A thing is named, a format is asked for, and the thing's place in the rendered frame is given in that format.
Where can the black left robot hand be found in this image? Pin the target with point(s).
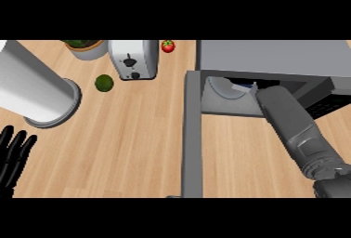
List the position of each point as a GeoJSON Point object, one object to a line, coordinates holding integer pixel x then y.
{"type": "Point", "coordinates": [12, 158]}

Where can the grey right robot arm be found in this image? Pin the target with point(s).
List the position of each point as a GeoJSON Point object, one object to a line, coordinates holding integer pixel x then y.
{"type": "Point", "coordinates": [300, 133]}

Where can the grey microwave door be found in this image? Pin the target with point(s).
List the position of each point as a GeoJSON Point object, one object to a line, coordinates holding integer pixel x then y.
{"type": "Point", "coordinates": [192, 136]}

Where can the white milk carton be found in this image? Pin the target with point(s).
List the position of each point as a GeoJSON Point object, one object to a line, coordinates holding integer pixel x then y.
{"type": "Point", "coordinates": [244, 87]}

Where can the grey microwave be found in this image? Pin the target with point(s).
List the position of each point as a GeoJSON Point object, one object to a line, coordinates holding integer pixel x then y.
{"type": "Point", "coordinates": [275, 77]}

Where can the green avocado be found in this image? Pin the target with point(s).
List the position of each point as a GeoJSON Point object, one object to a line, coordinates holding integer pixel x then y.
{"type": "Point", "coordinates": [104, 83]}

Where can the potted green plant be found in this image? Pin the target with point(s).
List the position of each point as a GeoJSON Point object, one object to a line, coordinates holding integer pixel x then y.
{"type": "Point", "coordinates": [88, 48]}

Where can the silver toaster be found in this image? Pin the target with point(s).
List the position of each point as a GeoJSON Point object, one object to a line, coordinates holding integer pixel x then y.
{"type": "Point", "coordinates": [135, 60]}

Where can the red tomato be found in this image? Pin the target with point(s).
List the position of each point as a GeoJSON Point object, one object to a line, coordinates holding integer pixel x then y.
{"type": "Point", "coordinates": [167, 46]}

